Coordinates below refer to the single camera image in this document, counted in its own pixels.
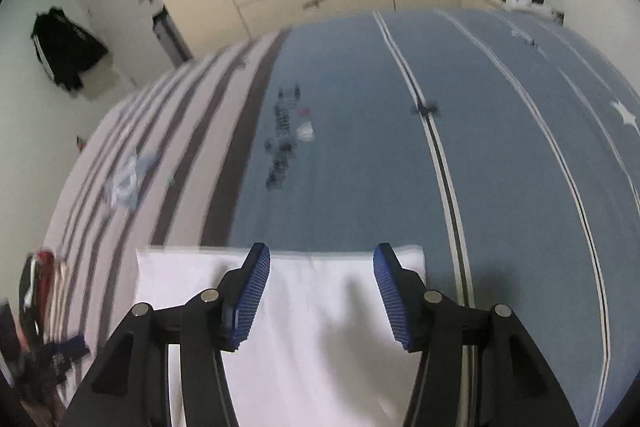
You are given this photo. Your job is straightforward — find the red folded garment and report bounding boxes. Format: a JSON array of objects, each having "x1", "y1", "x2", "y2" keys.
[{"x1": 37, "y1": 251, "x2": 55, "y2": 338}]

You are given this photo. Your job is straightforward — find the grey and black luggage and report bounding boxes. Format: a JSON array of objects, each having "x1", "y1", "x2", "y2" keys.
[{"x1": 151, "y1": 7, "x2": 193, "y2": 65}]

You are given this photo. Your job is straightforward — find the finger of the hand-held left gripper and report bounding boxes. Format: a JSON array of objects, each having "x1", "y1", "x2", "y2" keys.
[{"x1": 42, "y1": 333, "x2": 92, "y2": 386}]

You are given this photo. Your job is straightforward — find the white shirt with striped trim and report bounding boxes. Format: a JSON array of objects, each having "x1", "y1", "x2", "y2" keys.
[{"x1": 134, "y1": 244, "x2": 427, "y2": 427}]

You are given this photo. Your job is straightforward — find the black jacket with white stripes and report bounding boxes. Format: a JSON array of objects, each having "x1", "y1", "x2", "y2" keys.
[{"x1": 31, "y1": 7, "x2": 108, "y2": 92}]

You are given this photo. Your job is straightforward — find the cream white folded garment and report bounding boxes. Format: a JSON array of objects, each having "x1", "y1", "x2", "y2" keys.
[{"x1": 50, "y1": 259, "x2": 72, "y2": 343}]

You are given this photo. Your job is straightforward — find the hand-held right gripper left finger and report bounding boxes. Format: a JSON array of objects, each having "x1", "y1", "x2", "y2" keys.
[{"x1": 62, "y1": 242, "x2": 271, "y2": 427}]

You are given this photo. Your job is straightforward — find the striped star bedsheet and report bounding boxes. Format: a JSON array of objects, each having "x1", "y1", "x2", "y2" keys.
[{"x1": 42, "y1": 8, "x2": 640, "y2": 427}]

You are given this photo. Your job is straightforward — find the white glossy headboard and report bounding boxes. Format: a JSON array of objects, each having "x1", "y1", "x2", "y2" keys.
[{"x1": 562, "y1": 0, "x2": 640, "y2": 98}]

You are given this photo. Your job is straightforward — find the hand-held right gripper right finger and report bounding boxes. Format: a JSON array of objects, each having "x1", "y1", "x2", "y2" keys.
[{"x1": 373, "y1": 242, "x2": 581, "y2": 427}]

